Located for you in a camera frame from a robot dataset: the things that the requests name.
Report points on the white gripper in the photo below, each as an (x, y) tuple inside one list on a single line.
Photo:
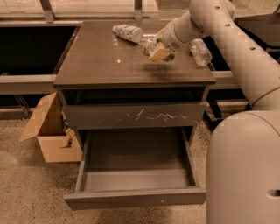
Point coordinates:
[(169, 37)]

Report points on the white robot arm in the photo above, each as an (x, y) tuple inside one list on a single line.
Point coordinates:
[(243, 159)]

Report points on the grey drawer cabinet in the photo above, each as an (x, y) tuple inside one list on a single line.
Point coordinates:
[(107, 83)]

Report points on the open grey middle drawer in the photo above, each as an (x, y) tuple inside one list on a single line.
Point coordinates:
[(136, 168)]

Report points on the labelled plastic water bottle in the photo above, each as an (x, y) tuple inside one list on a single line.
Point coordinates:
[(131, 33)]

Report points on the clear plastic water bottle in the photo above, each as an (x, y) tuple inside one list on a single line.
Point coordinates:
[(200, 52)]

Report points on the black rolling stand base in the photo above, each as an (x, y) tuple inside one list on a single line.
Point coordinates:
[(217, 111)]

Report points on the dark side table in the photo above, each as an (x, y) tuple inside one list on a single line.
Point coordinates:
[(263, 29)]

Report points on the items in cardboard box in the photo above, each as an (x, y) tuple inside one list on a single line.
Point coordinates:
[(67, 128)]

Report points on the open cardboard box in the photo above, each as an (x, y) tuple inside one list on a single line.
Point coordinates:
[(46, 124)]

